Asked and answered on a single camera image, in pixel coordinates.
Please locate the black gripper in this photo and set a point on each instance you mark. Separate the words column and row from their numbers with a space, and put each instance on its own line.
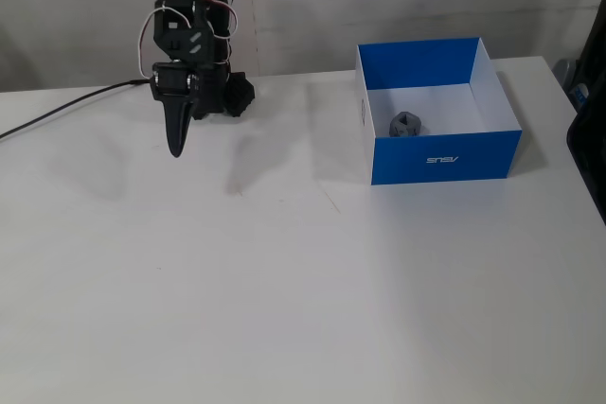
column 173, row 82

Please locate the gray cube block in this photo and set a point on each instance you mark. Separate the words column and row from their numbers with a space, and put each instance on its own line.
column 404, row 125

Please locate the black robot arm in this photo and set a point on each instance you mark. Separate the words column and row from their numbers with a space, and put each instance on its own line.
column 199, row 11

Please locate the blue and white cardboard box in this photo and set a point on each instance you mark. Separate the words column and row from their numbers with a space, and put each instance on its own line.
column 440, row 158

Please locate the black clamp knob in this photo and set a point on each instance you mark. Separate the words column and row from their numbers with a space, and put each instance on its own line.
column 240, row 94

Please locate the gray and blue chair part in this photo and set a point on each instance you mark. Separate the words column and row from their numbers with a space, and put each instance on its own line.
column 573, row 82

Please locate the black hard-backed chair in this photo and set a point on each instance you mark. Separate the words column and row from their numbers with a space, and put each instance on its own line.
column 589, row 139

